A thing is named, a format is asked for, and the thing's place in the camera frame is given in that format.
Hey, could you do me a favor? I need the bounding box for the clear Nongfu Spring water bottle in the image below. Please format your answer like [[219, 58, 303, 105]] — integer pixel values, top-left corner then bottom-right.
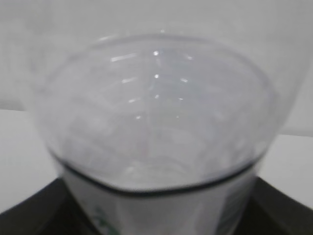
[[25, 0, 313, 235]]

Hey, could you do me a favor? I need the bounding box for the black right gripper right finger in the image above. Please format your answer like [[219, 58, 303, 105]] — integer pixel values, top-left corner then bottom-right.
[[234, 178, 313, 235]]

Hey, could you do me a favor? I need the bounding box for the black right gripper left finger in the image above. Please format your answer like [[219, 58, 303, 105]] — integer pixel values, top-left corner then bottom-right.
[[0, 179, 98, 235]]

